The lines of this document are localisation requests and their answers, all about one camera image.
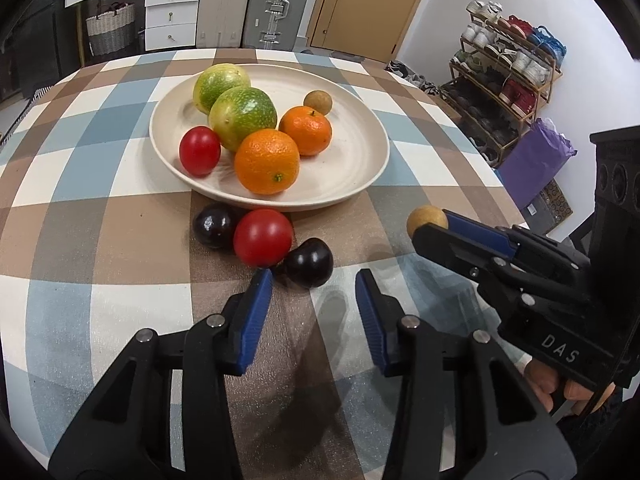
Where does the shoe rack with shoes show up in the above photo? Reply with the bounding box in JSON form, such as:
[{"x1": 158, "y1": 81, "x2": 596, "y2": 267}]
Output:
[{"x1": 440, "y1": 0, "x2": 567, "y2": 161}]

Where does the cream round plate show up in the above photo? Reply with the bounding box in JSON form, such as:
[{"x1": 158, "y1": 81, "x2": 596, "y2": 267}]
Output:
[{"x1": 149, "y1": 62, "x2": 391, "y2": 211}]

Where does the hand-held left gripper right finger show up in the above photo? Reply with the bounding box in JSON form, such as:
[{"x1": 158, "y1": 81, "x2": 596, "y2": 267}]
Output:
[{"x1": 356, "y1": 269, "x2": 576, "y2": 480}]

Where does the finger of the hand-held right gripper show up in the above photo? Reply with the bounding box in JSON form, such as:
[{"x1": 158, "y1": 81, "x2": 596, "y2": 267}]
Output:
[
  {"x1": 445, "y1": 211, "x2": 593, "y2": 273},
  {"x1": 412, "y1": 225, "x2": 591, "y2": 311}
]

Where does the woven laundry basket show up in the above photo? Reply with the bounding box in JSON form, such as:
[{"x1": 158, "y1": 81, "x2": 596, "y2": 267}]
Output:
[{"x1": 85, "y1": 2, "x2": 137, "y2": 57}]

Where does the wooden door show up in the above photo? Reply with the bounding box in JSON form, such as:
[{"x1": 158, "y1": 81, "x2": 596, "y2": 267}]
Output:
[{"x1": 307, "y1": 0, "x2": 441, "y2": 63}]

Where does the purple bag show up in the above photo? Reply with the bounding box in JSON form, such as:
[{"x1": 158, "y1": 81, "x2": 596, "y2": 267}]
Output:
[{"x1": 500, "y1": 117, "x2": 577, "y2": 211}]

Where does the person's right hand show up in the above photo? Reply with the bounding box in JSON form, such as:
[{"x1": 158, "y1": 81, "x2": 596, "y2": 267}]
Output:
[{"x1": 525, "y1": 360, "x2": 615, "y2": 416}]

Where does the small brown longan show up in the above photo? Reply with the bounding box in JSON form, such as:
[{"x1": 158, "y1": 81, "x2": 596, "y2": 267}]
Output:
[
  {"x1": 303, "y1": 90, "x2": 333, "y2": 116},
  {"x1": 406, "y1": 205, "x2": 449, "y2": 240}
]

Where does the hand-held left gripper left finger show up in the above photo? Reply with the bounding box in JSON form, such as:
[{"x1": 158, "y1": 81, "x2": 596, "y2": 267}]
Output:
[{"x1": 47, "y1": 270, "x2": 274, "y2": 480}]

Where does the striped rug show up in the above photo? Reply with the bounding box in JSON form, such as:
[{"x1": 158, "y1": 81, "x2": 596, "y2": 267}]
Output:
[{"x1": 2, "y1": 87, "x2": 51, "y2": 136}]

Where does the yellow-green round fruit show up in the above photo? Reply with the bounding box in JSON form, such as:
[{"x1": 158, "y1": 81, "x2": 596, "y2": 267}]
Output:
[
  {"x1": 192, "y1": 62, "x2": 252, "y2": 116},
  {"x1": 208, "y1": 86, "x2": 278, "y2": 153}
]

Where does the black refrigerator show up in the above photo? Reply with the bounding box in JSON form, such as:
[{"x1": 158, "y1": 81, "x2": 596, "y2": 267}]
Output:
[{"x1": 0, "y1": 0, "x2": 81, "y2": 106}]

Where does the dark purple plum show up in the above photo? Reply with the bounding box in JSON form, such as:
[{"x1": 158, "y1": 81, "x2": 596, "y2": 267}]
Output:
[
  {"x1": 193, "y1": 203, "x2": 246, "y2": 250},
  {"x1": 282, "y1": 238, "x2": 334, "y2": 289}
]

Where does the beige suitcase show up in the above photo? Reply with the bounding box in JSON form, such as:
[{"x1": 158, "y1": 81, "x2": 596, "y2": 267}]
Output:
[{"x1": 196, "y1": 0, "x2": 257, "y2": 50}]

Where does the silver suitcase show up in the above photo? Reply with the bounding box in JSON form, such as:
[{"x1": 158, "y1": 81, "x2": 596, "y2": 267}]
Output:
[{"x1": 242, "y1": 0, "x2": 316, "y2": 52}]

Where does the red tomato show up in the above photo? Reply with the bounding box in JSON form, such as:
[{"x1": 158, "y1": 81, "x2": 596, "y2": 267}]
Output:
[
  {"x1": 233, "y1": 208, "x2": 294, "y2": 268},
  {"x1": 179, "y1": 126, "x2": 222, "y2": 177}
]

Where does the white grey sneaker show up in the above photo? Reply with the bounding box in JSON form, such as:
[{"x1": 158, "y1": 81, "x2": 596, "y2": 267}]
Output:
[{"x1": 407, "y1": 74, "x2": 441, "y2": 97}]

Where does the wooden shoe rack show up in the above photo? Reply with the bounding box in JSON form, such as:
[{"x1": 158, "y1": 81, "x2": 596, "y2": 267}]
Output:
[{"x1": 437, "y1": 2, "x2": 566, "y2": 166}]

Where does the orange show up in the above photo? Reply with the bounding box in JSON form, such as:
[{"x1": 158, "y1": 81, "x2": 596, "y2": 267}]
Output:
[
  {"x1": 234, "y1": 129, "x2": 301, "y2": 196},
  {"x1": 278, "y1": 105, "x2": 333, "y2": 157}
]

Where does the white drawer dresser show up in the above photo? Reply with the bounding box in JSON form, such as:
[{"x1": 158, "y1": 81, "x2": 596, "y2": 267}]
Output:
[{"x1": 64, "y1": 0, "x2": 203, "y2": 52}]

